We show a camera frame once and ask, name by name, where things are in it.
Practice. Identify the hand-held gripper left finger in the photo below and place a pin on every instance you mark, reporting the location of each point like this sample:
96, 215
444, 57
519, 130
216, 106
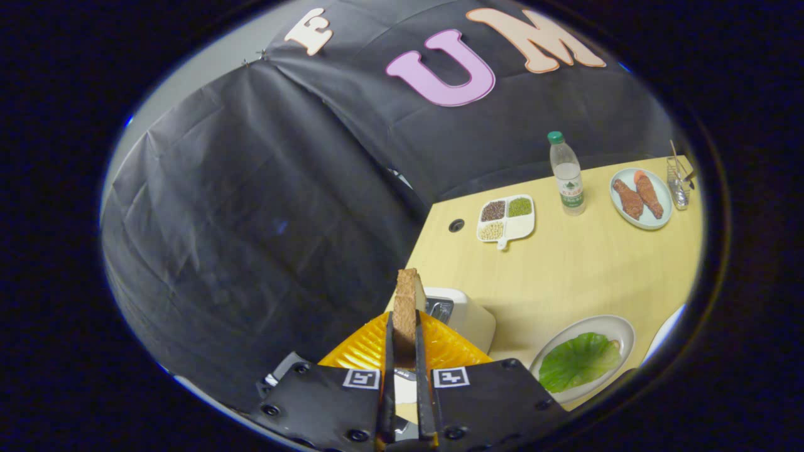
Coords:
389, 351

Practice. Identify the toasted bread slice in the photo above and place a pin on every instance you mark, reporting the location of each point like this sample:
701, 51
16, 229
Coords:
406, 314

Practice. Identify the pale blue meat plate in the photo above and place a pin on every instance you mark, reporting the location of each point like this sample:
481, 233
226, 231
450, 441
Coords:
647, 223

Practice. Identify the clear green-capped water bottle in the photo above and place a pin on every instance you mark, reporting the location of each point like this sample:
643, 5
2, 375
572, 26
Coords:
567, 182

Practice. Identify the wooden stick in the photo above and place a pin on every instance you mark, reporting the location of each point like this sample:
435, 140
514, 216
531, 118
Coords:
673, 149

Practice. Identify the square white plate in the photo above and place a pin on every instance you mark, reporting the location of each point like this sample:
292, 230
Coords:
662, 333

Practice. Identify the black backdrop cloth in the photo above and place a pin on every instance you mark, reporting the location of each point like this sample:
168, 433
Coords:
251, 188

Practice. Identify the brown meat piece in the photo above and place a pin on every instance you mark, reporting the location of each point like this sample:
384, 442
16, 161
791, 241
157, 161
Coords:
629, 199

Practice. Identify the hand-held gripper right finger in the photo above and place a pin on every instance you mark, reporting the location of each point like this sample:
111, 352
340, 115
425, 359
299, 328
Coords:
419, 351

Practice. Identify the white toaster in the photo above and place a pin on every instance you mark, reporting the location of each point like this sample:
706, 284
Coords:
471, 320

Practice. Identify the clear glass utensil holder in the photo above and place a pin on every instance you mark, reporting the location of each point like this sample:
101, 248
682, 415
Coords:
678, 188

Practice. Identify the round white sandwich plate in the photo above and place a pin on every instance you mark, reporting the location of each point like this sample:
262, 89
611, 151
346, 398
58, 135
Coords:
603, 323

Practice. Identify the green lettuce leaf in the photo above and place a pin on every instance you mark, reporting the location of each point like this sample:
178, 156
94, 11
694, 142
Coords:
575, 364

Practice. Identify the white divided bean tray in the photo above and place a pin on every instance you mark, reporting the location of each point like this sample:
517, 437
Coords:
512, 229

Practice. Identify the brown meat piece red-tipped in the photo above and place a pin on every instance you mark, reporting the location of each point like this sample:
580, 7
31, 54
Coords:
649, 196

